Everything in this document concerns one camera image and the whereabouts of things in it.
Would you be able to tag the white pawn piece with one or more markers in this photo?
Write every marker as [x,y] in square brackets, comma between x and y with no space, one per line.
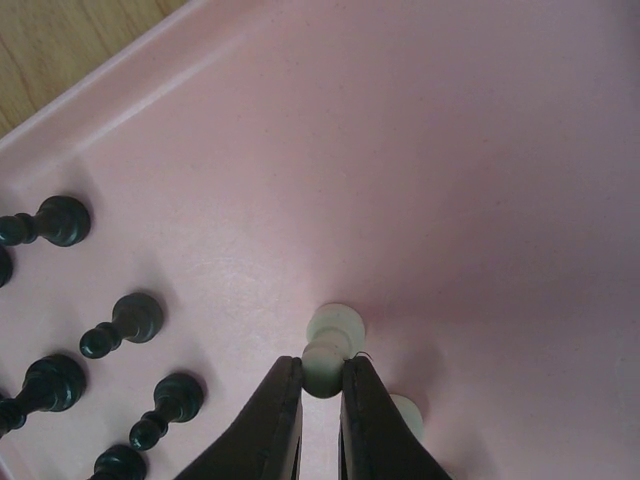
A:
[335,334]
[411,415]

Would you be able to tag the black chess piece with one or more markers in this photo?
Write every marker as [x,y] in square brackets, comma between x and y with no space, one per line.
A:
[63,221]
[53,383]
[6,267]
[178,398]
[136,317]
[119,462]

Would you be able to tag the pink plastic tray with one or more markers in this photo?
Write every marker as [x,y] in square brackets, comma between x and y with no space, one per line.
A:
[464,174]

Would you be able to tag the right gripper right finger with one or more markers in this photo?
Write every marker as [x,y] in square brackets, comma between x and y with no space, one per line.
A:
[374,440]

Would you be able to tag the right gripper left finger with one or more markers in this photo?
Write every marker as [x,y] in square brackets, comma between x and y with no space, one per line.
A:
[264,442]

